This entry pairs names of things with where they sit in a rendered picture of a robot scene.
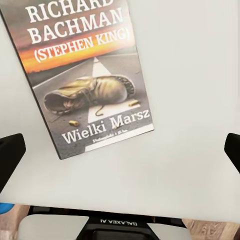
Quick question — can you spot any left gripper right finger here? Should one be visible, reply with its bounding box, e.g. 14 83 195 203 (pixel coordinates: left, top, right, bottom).
224 133 240 173

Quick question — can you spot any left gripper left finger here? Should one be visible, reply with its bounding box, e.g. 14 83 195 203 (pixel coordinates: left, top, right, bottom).
0 133 26 193

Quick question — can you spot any sandal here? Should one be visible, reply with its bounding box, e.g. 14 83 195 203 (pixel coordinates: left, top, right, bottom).
0 202 14 215

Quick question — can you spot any hardback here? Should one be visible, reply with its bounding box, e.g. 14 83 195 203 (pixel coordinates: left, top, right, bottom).
0 0 155 160

